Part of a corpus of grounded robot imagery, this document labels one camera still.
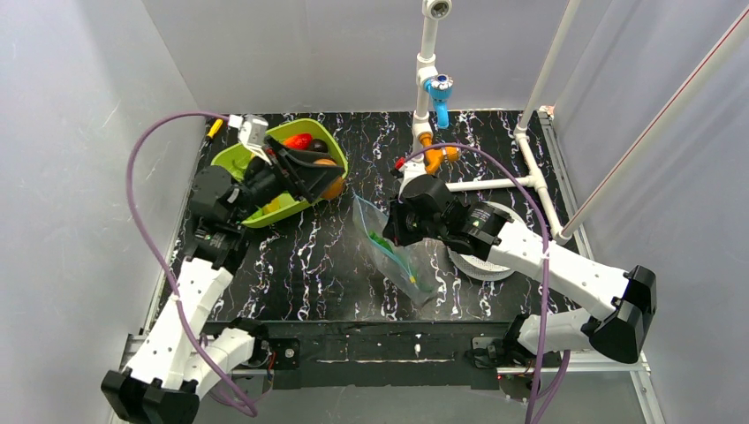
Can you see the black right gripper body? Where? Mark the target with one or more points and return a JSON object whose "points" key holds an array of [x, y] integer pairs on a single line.
{"points": [[392, 223]]}

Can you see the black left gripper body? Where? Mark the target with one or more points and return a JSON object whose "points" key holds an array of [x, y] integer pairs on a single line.
{"points": [[278, 164]]}

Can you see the brown toy kiwi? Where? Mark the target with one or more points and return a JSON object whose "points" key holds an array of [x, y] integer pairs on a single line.
{"points": [[336, 187]]}

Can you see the green toy beans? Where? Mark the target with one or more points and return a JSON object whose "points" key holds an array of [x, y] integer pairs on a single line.
{"points": [[383, 246]]}

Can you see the green plastic tray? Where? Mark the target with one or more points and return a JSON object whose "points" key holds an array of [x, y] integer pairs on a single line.
{"points": [[235, 159]]}

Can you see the clear zip top bag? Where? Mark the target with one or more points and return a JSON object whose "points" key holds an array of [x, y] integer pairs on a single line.
{"points": [[409, 268]]}

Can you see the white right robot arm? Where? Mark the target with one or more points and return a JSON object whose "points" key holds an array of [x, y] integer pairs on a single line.
{"points": [[615, 306]]}

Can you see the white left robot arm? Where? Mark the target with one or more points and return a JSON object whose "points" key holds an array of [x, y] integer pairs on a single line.
{"points": [[173, 370]]}

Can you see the yellow toy corn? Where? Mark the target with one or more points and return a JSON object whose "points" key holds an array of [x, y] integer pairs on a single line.
{"points": [[272, 206]]}

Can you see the dark purple toy fruit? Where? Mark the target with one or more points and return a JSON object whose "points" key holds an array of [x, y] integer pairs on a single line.
{"points": [[318, 146]]}

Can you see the red orange toy pepper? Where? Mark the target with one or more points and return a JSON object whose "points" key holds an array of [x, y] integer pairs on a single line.
{"points": [[300, 141]]}

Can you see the orange pipe valve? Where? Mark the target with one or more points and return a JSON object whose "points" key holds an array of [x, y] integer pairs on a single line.
{"points": [[433, 158]]}

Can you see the white filament spool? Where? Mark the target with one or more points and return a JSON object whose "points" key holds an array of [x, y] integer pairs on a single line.
{"points": [[489, 269]]}

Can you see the blue pipe valve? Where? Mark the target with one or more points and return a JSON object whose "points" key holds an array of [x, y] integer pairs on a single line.
{"points": [[439, 89]]}

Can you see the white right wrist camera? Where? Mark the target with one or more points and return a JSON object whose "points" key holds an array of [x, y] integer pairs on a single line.
{"points": [[408, 170]]}

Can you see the yellow handled screwdriver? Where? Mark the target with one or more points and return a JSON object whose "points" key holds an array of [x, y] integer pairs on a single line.
{"points": [[214, 129]]}

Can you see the aluminium frame rail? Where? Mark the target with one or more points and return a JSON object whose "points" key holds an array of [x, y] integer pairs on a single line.
{"points": [[376, 354]]}

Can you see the white PVC pipe frame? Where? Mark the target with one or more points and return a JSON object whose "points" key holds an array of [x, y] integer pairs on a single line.
{"points": [[434, 11]]}

